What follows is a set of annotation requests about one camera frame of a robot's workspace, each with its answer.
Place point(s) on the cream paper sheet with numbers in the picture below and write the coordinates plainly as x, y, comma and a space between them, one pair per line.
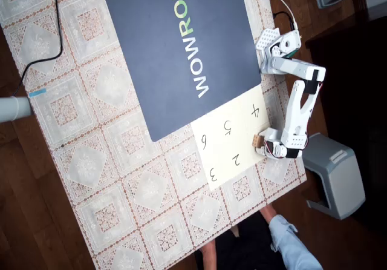
229, 136

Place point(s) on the white lace tablecloth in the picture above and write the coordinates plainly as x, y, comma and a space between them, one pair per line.
90, 161

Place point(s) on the blue tape strip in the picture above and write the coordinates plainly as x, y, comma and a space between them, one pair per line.
37, 93

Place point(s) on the dark blue WOWROBO mat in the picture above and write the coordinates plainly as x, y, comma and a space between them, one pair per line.
169, 25

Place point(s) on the white cylinder pole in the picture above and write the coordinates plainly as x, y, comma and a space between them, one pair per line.
13, 109

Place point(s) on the forearm in light blue sleeve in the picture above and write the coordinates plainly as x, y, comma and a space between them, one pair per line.
293, 244

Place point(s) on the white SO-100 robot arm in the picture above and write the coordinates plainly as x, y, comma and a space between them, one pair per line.
297, 112

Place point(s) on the small wooden cube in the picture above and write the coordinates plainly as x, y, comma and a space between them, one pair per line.
257, 141

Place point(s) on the person's bare hand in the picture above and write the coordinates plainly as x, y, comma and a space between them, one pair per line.
267, 213

